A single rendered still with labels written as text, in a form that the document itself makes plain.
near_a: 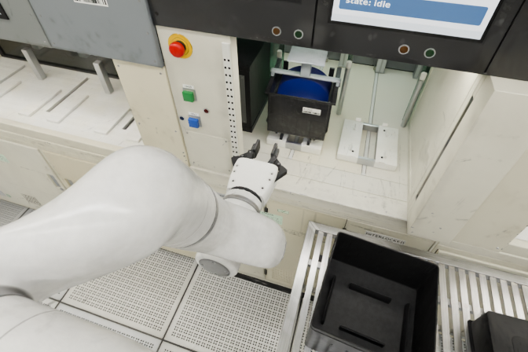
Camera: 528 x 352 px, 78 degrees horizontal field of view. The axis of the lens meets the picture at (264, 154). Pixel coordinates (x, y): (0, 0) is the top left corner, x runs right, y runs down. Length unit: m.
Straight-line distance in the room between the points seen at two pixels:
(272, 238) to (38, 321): 0.37
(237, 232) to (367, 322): 0.65
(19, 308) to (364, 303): 0.94
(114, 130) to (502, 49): 1.30
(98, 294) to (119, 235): 1.81
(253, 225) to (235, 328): 1.34
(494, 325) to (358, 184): 0.52
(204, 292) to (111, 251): 1.64
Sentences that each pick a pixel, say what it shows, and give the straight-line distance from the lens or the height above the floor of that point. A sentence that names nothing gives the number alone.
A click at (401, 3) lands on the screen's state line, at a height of 1.52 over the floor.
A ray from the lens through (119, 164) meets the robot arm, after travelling 0.29.
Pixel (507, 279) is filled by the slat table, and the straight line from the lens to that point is 1.33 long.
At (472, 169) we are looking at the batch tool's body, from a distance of 0.91.
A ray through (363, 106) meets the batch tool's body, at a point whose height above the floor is 0.87.
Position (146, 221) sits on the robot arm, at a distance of 0.28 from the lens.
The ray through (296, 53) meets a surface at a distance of 1.12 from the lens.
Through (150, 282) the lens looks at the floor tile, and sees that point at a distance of 2.01.
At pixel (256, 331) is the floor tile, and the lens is 1.83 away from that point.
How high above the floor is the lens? 1.77
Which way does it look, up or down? 46 degrees down
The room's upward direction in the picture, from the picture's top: straight up
